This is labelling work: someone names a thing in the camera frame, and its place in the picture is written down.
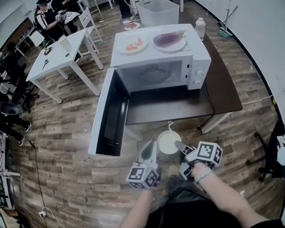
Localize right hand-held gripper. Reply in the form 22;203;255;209
174;141;223;181

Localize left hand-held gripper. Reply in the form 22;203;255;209
126;140;162;190

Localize white microwave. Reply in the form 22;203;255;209
88;24;212;156

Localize person's left forearm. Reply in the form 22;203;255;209
120;189;157;228

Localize person's right forearm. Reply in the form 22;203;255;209
191;162;269;228

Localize dark brown table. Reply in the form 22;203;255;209
124;25;243;142

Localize person's dark clothing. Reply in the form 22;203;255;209
154;174;283;228

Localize black office chair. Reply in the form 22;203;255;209
248;120;285;182

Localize white plate under eggplant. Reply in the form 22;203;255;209
153;36;187;52

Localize white plate with red slices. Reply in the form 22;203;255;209
117;36;149;55

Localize purple eggplant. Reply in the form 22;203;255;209
153;29;186;47

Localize red food slices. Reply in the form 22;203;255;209
125;38;143;51

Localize clear water bottle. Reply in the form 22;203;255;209
195;17;206;41

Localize green floor mop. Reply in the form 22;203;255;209
218;0;238;38

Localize small plate with red food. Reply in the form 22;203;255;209
123;20;141;31

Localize white square table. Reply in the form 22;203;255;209
26;28;104;104

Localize white plastic storage bin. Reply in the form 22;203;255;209
135;0;180;28

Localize clear glass jar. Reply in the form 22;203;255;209
58;35;73;53

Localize black round bucket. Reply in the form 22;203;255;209
0;102;21;116

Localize white wooden chair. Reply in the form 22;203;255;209
78;7;104;57

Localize grey wrist strap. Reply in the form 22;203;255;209
195;171;214;183

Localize black microwave cable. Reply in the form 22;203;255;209
197;79;216;131

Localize black floor cable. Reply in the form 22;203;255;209
25;138;48;223

